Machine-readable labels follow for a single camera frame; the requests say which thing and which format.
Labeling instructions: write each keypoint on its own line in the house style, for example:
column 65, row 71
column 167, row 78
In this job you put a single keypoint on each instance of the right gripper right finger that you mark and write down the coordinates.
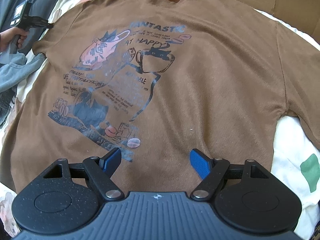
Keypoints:
column 212, row 173

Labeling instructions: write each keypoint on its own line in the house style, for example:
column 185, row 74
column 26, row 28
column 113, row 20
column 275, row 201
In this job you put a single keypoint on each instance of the blue denim garment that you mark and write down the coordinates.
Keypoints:
column 18, row 69

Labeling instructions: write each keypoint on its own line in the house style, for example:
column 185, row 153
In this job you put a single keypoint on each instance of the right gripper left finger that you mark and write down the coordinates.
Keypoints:
column 99, row 172

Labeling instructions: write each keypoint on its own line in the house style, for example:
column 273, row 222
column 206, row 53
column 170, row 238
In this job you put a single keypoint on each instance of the cream bear print bedsheet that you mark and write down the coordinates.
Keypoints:
column 297, row 167

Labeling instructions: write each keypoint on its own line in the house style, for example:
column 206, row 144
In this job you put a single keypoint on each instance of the dark grey pillow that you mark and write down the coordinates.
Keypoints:
column 41, row 8

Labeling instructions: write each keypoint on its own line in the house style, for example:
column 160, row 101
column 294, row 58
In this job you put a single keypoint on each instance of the brown printed t-shirt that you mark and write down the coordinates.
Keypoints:
column 162, row 84

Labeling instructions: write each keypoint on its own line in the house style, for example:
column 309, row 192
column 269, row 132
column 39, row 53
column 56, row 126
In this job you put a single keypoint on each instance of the person's left hand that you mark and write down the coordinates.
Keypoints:
column 8, row 35

